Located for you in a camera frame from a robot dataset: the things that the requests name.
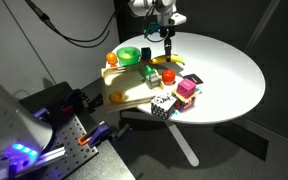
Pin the yellow toy lemon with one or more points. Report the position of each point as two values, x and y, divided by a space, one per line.
116 97

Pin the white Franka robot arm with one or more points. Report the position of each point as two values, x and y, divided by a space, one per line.
10 126

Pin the black cube with pink label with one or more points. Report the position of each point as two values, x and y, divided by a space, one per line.
193 78

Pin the white table pedestal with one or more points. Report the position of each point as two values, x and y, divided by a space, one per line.
184 143

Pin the blue cube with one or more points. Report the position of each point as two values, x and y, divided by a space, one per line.
146 53

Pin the small yellow ball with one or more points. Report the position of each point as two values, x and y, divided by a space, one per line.
127 55

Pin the grey cube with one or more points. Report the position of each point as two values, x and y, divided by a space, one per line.
152 81

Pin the orange toy ball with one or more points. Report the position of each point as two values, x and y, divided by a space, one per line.
111 58

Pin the silver aluminium rail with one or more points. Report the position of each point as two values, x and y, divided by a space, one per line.
47 158

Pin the black robot stand plate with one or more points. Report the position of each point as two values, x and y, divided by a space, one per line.
114 163

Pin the translucent green bowl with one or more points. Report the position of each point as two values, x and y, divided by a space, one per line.
128 60

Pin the white owl print cube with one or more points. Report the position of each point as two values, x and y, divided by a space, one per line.
163 106

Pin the yellow toy banana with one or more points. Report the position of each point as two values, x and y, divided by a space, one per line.
160 60

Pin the black perforated breadboard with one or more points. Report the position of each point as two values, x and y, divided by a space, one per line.
69 140

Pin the light wooden tray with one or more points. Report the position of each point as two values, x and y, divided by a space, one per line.
127 86

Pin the purple black clamp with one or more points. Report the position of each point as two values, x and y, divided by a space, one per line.
99 133
72 100

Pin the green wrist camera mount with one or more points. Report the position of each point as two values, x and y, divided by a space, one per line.
150 29

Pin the green cube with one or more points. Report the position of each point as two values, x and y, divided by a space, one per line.
147 70

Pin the red toy tomato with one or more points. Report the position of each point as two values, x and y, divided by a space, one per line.
168 76

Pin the orange yellow box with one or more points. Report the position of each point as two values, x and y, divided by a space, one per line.
185 104

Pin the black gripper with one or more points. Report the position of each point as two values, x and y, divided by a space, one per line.
167 31

